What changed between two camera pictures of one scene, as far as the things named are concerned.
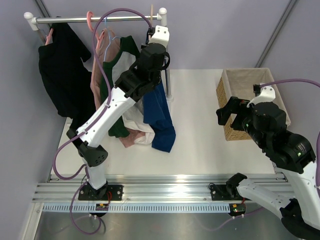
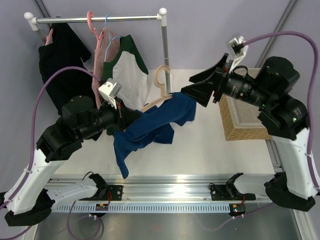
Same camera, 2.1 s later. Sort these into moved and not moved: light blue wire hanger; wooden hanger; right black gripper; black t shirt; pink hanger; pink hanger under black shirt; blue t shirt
Moved: right black gripper; wooden hanger; blue t shirt
Not moved: light blue wire hanger; black t shirt; pink hanger; pink hanger under black shirt
